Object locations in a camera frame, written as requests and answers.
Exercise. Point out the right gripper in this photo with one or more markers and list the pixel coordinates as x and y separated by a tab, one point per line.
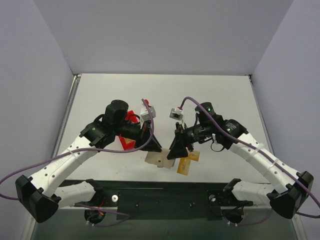
182	135

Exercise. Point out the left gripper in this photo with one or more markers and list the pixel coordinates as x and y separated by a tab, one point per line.
144	134

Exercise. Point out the beige leather card holder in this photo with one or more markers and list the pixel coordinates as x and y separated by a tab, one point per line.
159	159

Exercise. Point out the gold vip card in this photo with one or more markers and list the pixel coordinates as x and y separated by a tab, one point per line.
184	166
193	155

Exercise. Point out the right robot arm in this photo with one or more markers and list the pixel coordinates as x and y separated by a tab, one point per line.
287	189

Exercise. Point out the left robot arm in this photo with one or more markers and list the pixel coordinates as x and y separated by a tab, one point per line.
42	194

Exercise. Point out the red plastic bin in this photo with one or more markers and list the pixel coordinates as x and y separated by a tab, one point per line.
129	131

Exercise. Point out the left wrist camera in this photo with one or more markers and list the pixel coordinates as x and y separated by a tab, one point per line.
144	114

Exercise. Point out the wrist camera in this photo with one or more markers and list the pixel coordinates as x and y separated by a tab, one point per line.
144	114
176	114

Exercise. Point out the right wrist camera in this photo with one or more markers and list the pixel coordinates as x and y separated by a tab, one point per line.
176	114

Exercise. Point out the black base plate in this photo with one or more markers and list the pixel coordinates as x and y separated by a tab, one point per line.
144	200

